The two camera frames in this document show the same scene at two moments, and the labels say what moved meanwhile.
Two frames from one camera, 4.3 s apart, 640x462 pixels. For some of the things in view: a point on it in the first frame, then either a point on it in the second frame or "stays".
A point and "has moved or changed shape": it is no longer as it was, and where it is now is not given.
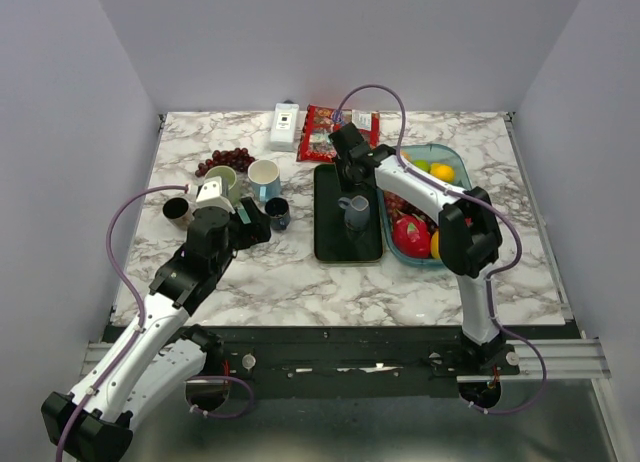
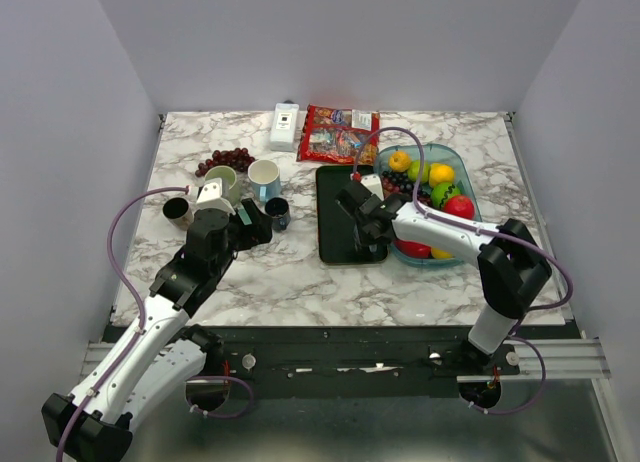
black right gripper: x=351 y=186 -> x=383 y=240
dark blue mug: x=278 y=210 stays
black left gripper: x=258 y=230 stays
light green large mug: x=230 y=190 stays
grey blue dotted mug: x=356 y=212 has moved or changed shape
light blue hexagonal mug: x=264 y=178 stays
